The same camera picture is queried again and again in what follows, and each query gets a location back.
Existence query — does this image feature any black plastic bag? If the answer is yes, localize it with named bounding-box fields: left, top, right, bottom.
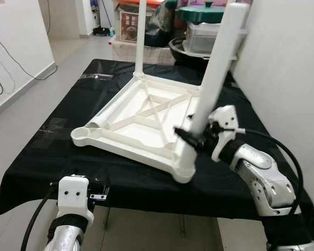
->
left=145, top=0, right=178, bottom=48

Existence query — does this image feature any white plastic children table top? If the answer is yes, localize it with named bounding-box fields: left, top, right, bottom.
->
left=71, top=73, right=210, bottom=185

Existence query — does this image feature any black floor mop head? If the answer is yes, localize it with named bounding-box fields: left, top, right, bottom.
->
left=93, top=27, right=116, bottom=38

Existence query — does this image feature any black wok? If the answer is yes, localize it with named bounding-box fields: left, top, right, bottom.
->
left=169, top=38, right=210, bottom=66

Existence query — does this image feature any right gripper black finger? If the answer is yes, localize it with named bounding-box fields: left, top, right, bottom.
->
left=173, top=125, right=203, bottom=151

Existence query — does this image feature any black tablecloth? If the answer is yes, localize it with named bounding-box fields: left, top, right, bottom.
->
left=0, top=59, right=314, bottom=241

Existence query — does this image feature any clear plastic storage bin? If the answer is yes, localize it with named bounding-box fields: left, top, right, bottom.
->
left=183, top=22, right=246, bottom=58

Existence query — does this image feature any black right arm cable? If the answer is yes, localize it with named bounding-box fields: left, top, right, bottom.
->
left=235, top=128, right=305, bottom=216

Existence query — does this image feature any green round pot lid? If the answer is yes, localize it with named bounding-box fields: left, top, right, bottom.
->
left=177, top=2, right=226, bottom=24

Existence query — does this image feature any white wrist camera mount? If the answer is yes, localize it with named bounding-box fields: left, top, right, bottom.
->
left=207, top=105, right=246, bottom=163
left=57, top=175, right=95, bottom=225

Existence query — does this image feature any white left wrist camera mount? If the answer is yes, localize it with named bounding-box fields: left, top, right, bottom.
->
left=57, top=175, right=95, bottom=225

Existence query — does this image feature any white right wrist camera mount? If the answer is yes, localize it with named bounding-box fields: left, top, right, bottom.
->
left=207, top=105, right=246, bottom=163

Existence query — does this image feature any clear tape strip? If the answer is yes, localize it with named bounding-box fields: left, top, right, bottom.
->
left=81, top=73, right=114, bottom=81

